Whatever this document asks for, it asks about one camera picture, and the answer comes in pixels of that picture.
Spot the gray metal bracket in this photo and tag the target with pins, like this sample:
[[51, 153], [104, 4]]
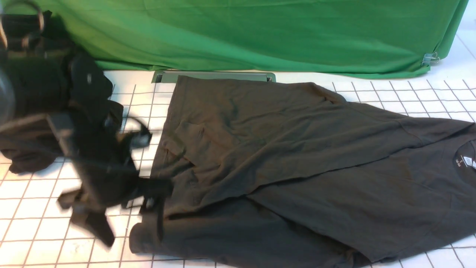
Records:
[[170, 76]]

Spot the green backdrop cloth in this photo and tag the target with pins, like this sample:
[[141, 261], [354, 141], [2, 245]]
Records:
[[368, 39]]

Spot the metal binder clip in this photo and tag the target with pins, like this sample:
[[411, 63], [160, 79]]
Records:
[[430, 58]]

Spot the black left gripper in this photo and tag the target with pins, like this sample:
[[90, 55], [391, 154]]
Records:
[[102, 188]]

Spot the black clothing pile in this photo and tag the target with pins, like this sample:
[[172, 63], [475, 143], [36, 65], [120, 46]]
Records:
[[22, 149]]

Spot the gray long-sleeved shirt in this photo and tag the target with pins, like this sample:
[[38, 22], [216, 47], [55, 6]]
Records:
[[272, 175]]

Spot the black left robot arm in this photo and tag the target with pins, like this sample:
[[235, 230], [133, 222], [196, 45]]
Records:
[[73, 96]]

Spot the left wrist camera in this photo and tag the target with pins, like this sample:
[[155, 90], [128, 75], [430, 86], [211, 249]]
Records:
[[135, 139]]

